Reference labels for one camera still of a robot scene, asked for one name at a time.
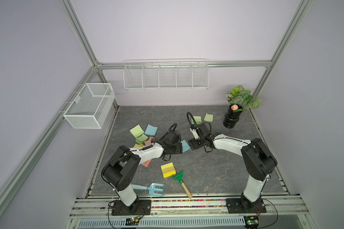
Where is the torn green memo page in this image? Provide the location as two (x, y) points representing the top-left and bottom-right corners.
(204, 113), (214, 122)

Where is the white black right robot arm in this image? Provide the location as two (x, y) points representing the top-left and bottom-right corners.
(188, 124), (278, 204)

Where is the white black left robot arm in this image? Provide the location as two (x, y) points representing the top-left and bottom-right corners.
(101, 130), (182, 209)

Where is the light blue memo pad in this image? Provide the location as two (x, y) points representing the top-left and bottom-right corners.
(144, 124), (158, 136)

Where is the pink memo pad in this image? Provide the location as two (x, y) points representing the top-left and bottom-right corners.
(142, 160), (151, 167)

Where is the yellow fanned memo pad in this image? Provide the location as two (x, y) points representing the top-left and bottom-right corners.
(134, 144), (144, 148)

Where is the light green memo pad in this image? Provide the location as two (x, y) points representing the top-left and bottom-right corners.
(130, 125), (144, 138)

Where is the black glossy vase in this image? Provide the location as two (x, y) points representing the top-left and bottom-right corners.
(223, 104), (243, 128)

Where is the light blue garden fork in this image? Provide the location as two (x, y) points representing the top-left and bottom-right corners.
(132, 183), (164, 197)

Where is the green artificial plant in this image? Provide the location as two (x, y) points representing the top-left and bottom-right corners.
(226, 85), (262, 113)

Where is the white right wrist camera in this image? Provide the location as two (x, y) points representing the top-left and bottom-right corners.
(190, 128), (199, 139)

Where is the green garden rake wooden handle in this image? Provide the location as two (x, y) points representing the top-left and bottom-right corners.
(173, 171), (193, 199)

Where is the white wire shelf basket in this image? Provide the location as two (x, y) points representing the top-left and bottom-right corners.
(123, 59), (210, 90)

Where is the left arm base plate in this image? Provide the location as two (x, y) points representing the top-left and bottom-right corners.
(111, 199), (152, 216)

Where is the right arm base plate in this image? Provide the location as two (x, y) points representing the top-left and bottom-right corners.
(226, 198), (267, 214)

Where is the white wire side basket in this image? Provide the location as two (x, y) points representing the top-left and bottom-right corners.
(59, 83), (116, 129)

